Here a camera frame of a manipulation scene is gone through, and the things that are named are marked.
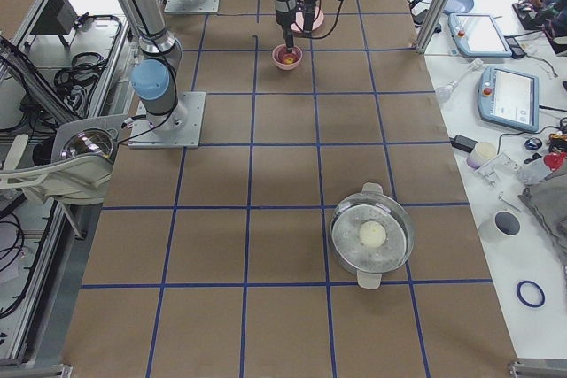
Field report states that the small pink bowl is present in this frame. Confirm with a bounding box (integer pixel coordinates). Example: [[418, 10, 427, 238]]
[[272, 44, 303, 71]]

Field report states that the red apple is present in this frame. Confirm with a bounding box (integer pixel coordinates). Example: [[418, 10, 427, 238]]
[[278, 51, 298, 65]]

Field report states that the pink plate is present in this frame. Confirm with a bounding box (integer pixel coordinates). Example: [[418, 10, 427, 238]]
[[291, 7, 324, 34]]

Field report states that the blue plate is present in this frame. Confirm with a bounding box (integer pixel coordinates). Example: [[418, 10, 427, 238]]
[[443, 0, 475, 15]]

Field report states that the shiny metal bowl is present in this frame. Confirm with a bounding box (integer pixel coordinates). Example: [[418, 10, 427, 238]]
[[59, 128, 115, 159]]

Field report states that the blue teach pendant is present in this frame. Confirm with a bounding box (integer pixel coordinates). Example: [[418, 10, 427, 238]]
[[448, 13, 512, 58], [477, 66, 540, 134]]

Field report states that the steel steamer pot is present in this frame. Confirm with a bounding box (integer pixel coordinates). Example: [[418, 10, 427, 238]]
[[328, 182, 416, 289]]

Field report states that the black power adapter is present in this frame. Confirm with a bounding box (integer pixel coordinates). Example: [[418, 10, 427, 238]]
[[450, 135, 478, 153]]

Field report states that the white bun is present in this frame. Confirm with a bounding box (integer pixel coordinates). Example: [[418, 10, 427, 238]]
[[358, 220, 386, 248]]

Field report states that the purple white cup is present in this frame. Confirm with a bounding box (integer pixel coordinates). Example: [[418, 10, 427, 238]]
[[466, 142, 497, 169]]

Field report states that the white paper cup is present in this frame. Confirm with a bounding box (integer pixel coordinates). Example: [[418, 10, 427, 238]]
[[478, 211, 521, 243]]

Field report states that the grey cloth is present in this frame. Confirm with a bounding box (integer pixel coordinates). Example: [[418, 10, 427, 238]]
[[518, 171, 566, 266]]

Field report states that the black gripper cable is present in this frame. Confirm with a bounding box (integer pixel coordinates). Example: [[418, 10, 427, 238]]
[[305, 0, 349, 40]]

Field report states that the blue rubber ring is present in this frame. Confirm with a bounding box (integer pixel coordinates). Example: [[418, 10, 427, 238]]
[[516, 280, 546, 308]]

